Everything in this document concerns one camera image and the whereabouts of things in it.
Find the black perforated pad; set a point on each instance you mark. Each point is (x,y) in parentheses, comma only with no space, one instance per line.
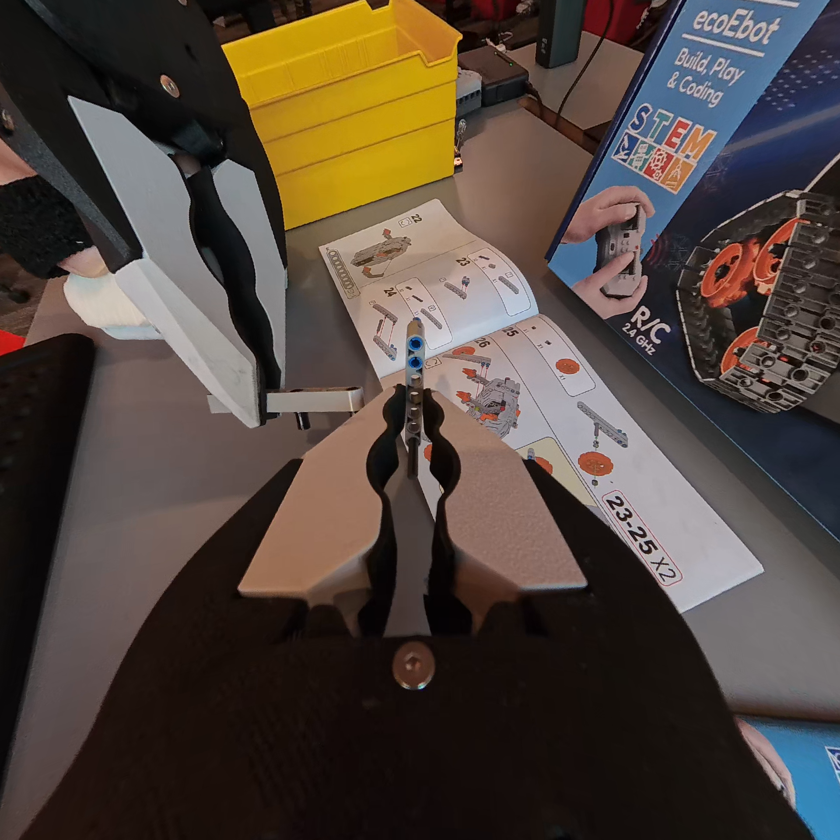
(39,459)

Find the yellow plastic bin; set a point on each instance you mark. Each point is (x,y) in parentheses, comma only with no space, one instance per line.
(367,193)
(361,148)
(341,85)

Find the small grey device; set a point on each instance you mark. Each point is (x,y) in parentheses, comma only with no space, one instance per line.
(469,92)

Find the grey beam with blue pins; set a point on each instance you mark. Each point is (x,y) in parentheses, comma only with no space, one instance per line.
(413,407)

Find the black power adapter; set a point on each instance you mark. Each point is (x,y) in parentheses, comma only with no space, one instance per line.
(499,72)

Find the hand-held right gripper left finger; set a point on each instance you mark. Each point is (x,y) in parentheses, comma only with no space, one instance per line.
(308,525)

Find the dark green upright object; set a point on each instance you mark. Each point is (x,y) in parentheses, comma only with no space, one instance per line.
(558,33)

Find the large blue toy robot box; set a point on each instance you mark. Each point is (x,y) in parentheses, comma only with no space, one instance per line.
(722,197)

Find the open instruction manual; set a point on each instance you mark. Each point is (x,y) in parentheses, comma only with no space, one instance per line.
(472,262)

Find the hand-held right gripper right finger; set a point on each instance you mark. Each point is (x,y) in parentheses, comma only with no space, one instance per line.
(512,525)

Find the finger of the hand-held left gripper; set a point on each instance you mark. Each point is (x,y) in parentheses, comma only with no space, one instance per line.
(151,216)
(275,315)

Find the person's left hand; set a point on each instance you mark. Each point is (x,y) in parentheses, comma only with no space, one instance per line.
(84,266)

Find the small blue booklet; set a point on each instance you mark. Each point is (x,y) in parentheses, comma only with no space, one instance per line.
(807,774)

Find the light grey angled connector piece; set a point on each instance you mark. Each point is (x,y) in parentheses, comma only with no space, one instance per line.
(315,400)

